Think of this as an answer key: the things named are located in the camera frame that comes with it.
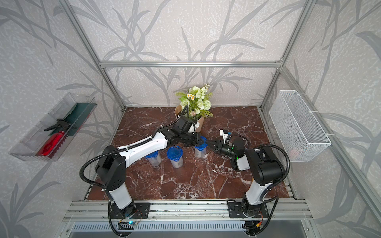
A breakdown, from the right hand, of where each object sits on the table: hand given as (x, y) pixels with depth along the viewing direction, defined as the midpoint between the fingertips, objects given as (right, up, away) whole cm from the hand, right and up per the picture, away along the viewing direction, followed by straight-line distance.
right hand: (206, 143), depth 85 cm
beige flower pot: (-19, +21, +14) cm, 31 cm away
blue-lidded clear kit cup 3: (-30, -9, 0) cm, 31 cm away
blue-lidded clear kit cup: (-3, -3, -2) cm, 5 cm away
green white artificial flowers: (-5, +25, 0) cm, 25 cm away
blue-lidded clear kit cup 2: (-17, -5, -4) cm, 18 cm away
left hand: (-1, +1, -3) cm, 4 cm away
